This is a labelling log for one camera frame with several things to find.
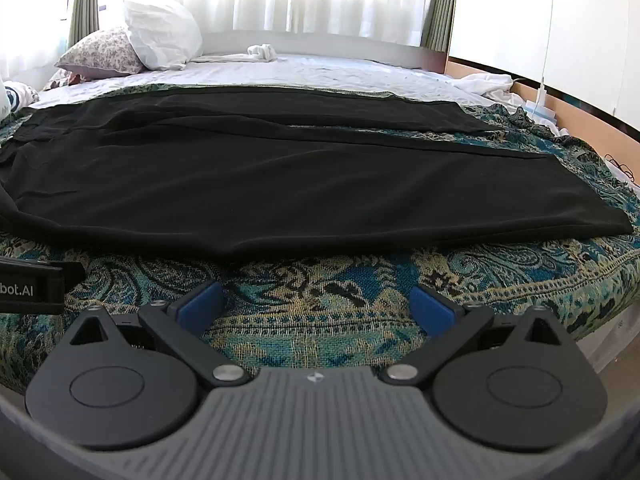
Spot white cable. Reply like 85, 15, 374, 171
539, 0, 557, 106

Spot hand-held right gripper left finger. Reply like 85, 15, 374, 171
69, 280, 252, 389

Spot green curtain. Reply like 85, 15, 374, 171
422, 0, 461, 54
67, 0, 104, 49

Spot small white cloth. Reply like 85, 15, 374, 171
246, 43, 281, 64

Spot light blue box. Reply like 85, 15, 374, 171
525, 100, 562, 127

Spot blue patterned white cloth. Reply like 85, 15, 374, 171
4, 81, 40, 112

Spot wooden bed side panel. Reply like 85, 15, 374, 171
445, 57, 640, 161

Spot black cable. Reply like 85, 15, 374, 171
604, 154, 637, 182

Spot white pillow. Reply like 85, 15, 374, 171
122, 0, 204, 72

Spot teal paisley blanket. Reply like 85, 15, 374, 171
0, 82, 640, 396

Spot white bed sheet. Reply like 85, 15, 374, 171
30, 52, 506, 111

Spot black pants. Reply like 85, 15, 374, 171
0, 86, 632, 264

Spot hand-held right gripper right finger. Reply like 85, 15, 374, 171
378, 283, 571, 387

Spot floral pillow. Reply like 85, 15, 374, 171
54, 26, 149, 80

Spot grey headboard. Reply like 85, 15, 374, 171
200, 30, 449, 74

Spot crumpled white cloth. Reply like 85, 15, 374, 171
452, 72, 522, 107

